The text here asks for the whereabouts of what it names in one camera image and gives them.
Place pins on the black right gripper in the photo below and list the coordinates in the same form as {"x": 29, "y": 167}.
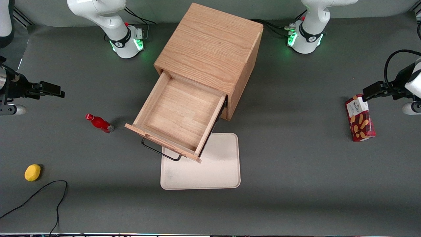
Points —
{"x": 20, "y": 89}

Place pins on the cream rectangular plastic tray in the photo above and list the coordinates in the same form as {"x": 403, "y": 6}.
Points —
{"x": 213, "y": 171}

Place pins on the red tartan shortbread box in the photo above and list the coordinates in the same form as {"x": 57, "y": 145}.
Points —
{"x": 360, "y": 123}

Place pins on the yellow lemon-shaped object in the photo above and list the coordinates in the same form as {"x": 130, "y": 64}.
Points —
{"x": 32, "y": 172}

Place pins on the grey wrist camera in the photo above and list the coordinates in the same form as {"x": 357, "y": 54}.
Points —
{"x": 13, "y": 109}
{"x": 411, "y": 108}

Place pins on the small red bottle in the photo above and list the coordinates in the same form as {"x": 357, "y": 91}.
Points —
{"x": 99, "y": 123}

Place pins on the oak wooden drawer cabinet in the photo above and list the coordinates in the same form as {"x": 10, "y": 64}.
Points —
{"x": 213, "y": 42}

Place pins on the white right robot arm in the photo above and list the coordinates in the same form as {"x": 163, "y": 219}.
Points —
{"x": 111, "y": 23}

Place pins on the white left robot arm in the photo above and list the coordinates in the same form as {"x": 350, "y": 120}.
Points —
{"x": 309, "y": 33}

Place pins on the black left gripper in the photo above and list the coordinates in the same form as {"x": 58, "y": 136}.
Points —
{"x": 397, "y": 87}

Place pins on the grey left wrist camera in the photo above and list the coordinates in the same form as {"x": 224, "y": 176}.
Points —
{"x": 411, "y": 108}

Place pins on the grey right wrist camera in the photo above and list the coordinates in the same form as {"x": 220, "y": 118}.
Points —
{"x": 13, "y": 109}

